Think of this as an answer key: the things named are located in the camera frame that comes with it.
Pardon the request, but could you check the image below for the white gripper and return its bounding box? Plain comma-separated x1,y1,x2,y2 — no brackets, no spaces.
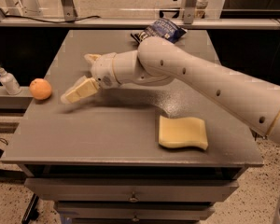
61,52,119,104

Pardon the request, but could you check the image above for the orange fruit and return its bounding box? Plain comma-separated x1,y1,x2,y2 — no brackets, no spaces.
29,78,52,100

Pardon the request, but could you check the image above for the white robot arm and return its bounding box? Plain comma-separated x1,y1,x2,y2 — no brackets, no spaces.
61,36,280,145

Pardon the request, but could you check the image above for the blue chip bag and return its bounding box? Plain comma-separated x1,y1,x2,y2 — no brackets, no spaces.
131,18,187,44

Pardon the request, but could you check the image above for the white pump bottle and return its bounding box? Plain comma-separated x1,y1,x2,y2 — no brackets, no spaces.
0,65,21,95

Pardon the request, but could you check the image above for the grey drawer cabinet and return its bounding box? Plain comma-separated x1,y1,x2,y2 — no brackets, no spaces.
3,30,263,224

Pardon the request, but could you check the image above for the yellow sponge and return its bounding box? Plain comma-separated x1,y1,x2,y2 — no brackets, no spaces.
159,116,208,150

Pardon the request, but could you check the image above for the grey metal bracket left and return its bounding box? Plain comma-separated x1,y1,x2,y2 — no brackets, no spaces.
61,0,77,22

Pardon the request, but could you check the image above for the grey metal bracket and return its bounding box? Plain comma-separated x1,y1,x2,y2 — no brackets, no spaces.
61,0,77,22
181,0,197,24

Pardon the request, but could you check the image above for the black cable on ledge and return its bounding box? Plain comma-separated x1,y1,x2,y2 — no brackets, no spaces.
3,14,101,24

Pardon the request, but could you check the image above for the grey metal bracket right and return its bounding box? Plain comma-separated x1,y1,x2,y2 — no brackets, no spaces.
181,0,197,24

